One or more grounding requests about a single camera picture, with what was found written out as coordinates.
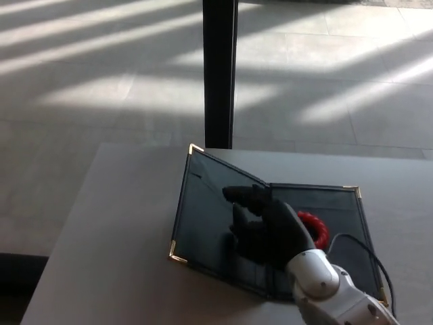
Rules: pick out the black USC leather diary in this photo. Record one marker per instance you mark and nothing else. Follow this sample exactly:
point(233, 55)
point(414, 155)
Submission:
point(203, 210)

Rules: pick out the grey patterned rug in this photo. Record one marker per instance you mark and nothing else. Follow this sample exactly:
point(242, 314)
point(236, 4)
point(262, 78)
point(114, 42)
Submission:
point(406, 2)

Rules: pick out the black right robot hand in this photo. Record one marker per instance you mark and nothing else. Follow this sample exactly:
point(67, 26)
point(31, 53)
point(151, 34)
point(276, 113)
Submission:
point(274, 233)

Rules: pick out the black vertical pillar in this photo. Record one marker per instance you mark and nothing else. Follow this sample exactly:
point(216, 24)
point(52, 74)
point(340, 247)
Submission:
point(220, 67)

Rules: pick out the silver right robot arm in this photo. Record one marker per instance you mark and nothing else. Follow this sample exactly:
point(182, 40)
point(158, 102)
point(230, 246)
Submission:
point(324, 284)

